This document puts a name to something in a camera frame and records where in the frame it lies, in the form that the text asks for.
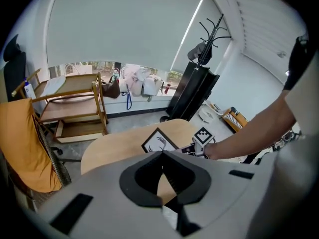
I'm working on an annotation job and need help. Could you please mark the person's right forearm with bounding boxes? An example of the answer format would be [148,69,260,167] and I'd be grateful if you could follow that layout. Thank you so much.
[204,90,298,161]

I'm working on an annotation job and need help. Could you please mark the blue strap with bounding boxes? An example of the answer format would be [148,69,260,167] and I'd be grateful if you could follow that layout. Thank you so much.
[121,83,133,111]

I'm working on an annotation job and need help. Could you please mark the black coat rack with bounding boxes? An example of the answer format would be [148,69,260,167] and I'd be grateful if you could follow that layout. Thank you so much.
[188,13,233,67]
[170,0,233,74]

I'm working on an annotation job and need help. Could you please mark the white bottle blue label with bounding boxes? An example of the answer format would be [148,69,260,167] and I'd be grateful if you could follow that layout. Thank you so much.
[23,78,37,100]

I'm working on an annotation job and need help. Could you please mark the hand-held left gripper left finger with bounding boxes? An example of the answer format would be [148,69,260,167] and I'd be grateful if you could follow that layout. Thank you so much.
[119,150,164,208]

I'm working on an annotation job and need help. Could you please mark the wooden trolley cart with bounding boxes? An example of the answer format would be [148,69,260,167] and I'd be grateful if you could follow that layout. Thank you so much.
[11,68,110,144]

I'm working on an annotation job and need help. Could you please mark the black picture frame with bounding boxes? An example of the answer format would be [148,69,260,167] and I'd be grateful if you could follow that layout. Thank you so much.
[141,127,180,154]

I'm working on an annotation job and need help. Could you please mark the white cloth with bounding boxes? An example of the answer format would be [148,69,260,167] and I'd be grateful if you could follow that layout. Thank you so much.
[39,75,67,98]

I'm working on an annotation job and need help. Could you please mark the oval light wooden table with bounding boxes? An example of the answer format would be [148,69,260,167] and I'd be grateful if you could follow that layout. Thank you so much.
[80,118,207,207]

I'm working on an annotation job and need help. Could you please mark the black cabinet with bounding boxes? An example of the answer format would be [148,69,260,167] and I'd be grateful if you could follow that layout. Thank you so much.
[160,61,221,122]

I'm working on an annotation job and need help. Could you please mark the white round side table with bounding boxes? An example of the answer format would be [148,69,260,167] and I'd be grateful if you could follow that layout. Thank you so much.
[198,103,223,123]

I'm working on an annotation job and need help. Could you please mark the black office chair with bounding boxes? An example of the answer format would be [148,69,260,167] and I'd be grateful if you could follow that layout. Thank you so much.
[1,33,27,103]

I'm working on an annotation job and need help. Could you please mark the wide grey roller blind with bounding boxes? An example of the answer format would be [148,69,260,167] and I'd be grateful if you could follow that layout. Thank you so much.
[46,0,208,71]

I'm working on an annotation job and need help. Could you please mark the grey bag on coat rack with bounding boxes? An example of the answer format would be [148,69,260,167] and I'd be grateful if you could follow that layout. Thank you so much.
[187,41,213,66]

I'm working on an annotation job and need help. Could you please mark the pile of white bags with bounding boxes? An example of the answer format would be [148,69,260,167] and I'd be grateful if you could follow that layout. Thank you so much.
[120,63,165,97]

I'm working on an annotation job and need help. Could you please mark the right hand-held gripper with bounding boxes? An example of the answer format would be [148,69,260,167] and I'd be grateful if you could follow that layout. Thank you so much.
[180,126,216,158]

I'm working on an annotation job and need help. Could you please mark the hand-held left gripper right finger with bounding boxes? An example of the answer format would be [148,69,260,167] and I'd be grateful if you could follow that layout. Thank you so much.
[162,150,212,206]

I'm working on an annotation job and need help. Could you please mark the brown handbag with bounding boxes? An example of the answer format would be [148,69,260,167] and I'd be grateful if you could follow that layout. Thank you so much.
[100,74,121,100]

